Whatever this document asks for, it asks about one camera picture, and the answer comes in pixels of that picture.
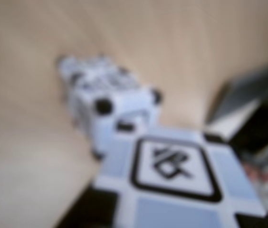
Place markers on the dark blurred background furniture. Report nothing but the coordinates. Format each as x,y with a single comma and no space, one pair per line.
255,133

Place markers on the white cube lightning symbol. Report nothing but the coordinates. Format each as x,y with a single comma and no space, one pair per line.
129,104

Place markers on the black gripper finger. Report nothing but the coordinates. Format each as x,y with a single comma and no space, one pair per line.
79,213

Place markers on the white cube paperclip symbol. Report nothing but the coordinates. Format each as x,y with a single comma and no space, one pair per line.
236,171

